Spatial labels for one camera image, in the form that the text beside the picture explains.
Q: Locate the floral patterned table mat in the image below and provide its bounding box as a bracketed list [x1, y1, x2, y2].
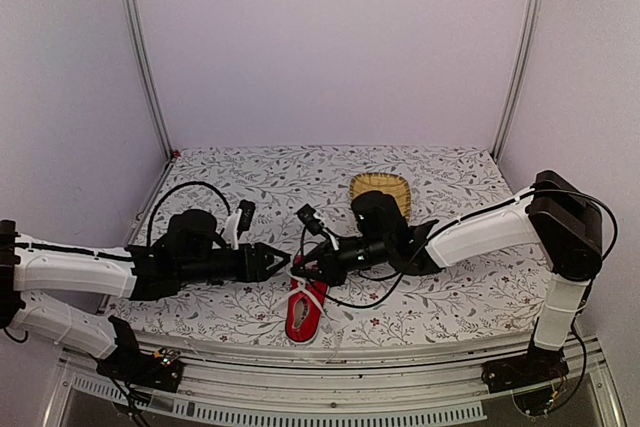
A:
[106, 145, 550, 353]

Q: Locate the white shoelace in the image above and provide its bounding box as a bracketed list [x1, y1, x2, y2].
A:
[270, 267, 341, 365]

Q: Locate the red canvas sneaker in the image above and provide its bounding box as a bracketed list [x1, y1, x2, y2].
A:
[285, 274, 329, 344]

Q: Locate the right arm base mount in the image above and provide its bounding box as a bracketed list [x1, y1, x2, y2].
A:
[481, 351, 569, 417]

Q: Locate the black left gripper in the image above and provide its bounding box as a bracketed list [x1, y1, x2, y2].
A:
[177, 241, 291, 286]

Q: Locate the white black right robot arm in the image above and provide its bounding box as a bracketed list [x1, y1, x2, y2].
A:
[290, 170, 611, 383]

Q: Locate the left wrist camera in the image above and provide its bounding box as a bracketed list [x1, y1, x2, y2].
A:
[221, 200, 256, 250]

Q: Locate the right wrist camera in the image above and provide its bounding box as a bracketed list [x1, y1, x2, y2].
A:
[296, 204, 339, 251]

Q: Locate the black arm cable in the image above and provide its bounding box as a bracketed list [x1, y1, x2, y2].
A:
[146, 180, 232, 248]
[294, 189, 619, 311]

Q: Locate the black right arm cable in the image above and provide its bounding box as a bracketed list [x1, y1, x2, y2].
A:
[294, 189, 619, 311]

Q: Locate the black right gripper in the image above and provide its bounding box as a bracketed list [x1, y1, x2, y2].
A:
[290, 237, 391, 289]

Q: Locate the aluminium front rail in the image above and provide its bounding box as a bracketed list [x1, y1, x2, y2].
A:
[44, 334, 627, 426]

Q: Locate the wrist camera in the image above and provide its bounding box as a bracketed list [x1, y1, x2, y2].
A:
[221, 200, 256, 250]
[296, 204, 339, 251]

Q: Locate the right aluminium frame post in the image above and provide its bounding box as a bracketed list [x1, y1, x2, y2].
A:
[491, 0, 543, 164]

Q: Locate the woven bamboo tray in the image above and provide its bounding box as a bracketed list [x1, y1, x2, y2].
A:
[349, 172, 412, 221]

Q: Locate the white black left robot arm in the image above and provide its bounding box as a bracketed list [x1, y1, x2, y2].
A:
[1, 209, 291, 381]

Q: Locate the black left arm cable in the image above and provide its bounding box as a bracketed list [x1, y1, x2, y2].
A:
[146, 180, 232, 248]

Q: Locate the left aluminium frame post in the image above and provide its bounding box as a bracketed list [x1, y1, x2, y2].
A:
[122, 0, 174, 160]

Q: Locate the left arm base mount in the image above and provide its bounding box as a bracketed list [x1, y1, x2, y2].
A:
[96, 347, 185, 393]

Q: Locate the aluminium frame post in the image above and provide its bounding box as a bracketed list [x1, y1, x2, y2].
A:
[122, 0, 174, 160]
[491, 0, 543, 164]

